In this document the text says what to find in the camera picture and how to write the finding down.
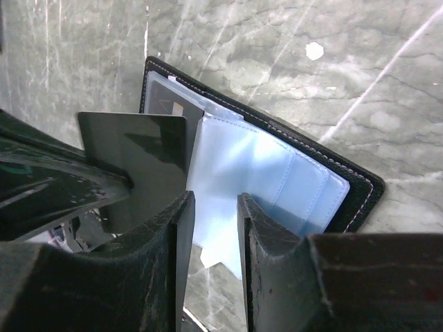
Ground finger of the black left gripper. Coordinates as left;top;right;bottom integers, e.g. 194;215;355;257
1;111;133;241

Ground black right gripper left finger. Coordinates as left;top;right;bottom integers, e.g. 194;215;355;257
1;191;195;331

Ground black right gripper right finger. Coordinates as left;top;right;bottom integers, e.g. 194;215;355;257
237;193;442;331

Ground black card from holder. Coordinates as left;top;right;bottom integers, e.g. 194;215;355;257
78;112;188;234

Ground black leather card holder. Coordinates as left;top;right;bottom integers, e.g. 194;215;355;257
140;56;385;277

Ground black card in holder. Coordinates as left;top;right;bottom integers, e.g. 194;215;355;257
145;80;204;172

